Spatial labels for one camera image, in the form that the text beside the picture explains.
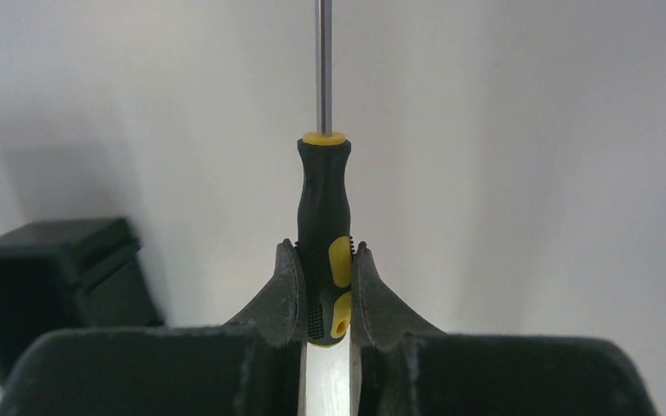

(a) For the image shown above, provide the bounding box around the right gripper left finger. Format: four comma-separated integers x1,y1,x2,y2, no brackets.
226,239,307,346

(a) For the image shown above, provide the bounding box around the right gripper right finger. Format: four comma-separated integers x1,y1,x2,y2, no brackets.
350,241,444,350

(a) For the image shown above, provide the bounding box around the black yellow screwdriver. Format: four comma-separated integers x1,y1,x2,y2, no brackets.
297,0,352,347

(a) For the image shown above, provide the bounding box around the black plastic bin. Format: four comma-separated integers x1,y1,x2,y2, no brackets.
0,218,165,385

